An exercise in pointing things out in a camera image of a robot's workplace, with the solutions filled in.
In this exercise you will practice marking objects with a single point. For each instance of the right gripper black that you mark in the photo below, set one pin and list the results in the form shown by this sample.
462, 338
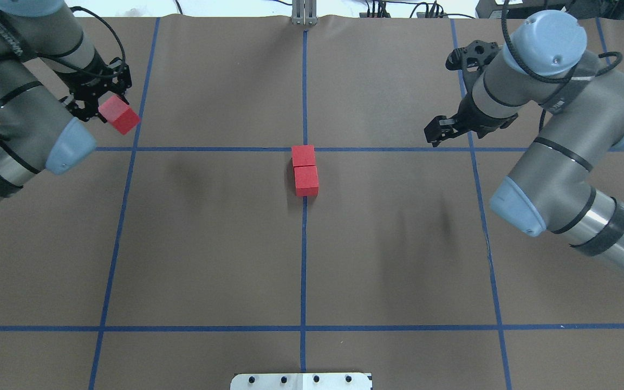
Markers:
474, 120

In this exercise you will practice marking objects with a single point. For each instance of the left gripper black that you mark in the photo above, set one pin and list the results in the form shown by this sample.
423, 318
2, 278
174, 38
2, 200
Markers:
89, 81

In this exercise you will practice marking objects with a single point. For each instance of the red block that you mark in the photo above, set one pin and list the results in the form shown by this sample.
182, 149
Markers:
303, 155
306, 181
119, 114

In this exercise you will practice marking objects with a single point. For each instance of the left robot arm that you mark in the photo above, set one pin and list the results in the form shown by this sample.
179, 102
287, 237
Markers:
52, 81

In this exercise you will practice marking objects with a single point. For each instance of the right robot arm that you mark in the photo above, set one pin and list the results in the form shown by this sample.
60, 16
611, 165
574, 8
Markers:
546, 61

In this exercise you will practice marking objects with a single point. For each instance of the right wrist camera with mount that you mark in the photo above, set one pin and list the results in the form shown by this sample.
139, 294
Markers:
476, 55

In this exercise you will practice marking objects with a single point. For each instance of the aluminium frame post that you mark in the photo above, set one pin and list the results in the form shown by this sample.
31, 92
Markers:
304, 12

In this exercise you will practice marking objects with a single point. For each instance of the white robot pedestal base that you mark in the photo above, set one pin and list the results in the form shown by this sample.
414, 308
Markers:
331, 380

